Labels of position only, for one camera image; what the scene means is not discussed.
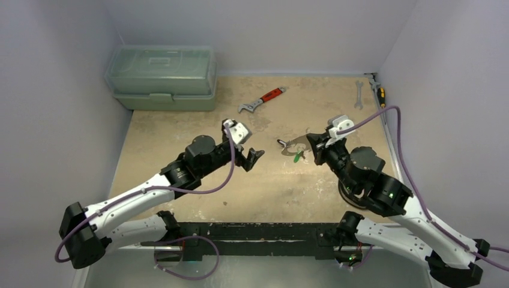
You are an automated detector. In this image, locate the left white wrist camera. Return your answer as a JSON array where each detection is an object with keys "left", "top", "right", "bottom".
[{"left": 222, "top": 119, "right": 252, "bottom": 145}]

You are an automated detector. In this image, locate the red handled adjustable wrench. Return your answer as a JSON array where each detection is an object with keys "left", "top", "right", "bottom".
[{"left": 238, "top": 86, "right": 286, "bottom": 113}]

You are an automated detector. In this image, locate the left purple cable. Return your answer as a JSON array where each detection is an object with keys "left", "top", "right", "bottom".
[{"left": 55, "top": 121, "right": 236, "bottom": 264}]

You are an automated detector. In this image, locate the black key tag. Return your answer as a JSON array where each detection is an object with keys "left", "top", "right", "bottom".
[{"left": 277, "top": 139, "right": 288, "bottom": 147}]

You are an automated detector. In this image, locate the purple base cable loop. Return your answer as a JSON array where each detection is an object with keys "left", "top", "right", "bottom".
[{"left": 154, "top": 232, "right": 221, "bottom": 281}]

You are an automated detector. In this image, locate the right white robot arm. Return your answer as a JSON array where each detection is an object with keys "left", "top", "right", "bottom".
[{"left": 306, "top": 133, "right": 490, "bottom": 287}]

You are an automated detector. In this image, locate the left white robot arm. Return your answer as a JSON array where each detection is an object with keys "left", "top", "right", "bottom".
[{"left": 55, "top": 135, "right": 265, "bottom": 269}]

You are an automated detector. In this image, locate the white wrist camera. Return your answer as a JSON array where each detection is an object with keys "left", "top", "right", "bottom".
[
  {"left": 325, "top": 115, "right": 355, "bottom": 148},
  {"left": 222, "top": 119, "right": 252, "bottom": 145}
]

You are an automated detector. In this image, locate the aluminium frame rail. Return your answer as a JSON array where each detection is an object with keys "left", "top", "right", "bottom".
[{"left": 364, "top": 73, "right": 432, "bottom": 249}]

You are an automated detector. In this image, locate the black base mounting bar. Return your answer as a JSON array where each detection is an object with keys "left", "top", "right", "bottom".
[{"left": 142, "top": 222, "right": 365, "bottom": 266}]

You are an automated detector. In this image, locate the large perforated metal keyring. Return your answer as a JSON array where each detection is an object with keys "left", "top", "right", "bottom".
[{"left": 281, "top": 134, "right": 311, "bottom": 157}]

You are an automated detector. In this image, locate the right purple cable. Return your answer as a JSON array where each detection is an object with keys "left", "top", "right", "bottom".
[{"left": 338, "top": 106, "right": 509, "bottom": 262}]

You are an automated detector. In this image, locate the silver open end wrench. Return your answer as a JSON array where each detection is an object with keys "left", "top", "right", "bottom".
[{"left": 354, "top": 80, "right": 363, "bottom": 110}]

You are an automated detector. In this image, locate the green plastic toolbox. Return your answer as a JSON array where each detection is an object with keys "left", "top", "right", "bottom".
[{"left": 104, "top": 45, "right": 217, "bottom": 112}]

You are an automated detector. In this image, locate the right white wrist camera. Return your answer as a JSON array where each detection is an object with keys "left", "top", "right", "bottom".
[{"left": 325, "top": 115, "right": 355, "bottom": 148}]

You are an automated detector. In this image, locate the yellow black screwdriver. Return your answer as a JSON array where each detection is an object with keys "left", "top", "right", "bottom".
[{"left": 377, "top": 87, "right": 386, "bottom": 109}]

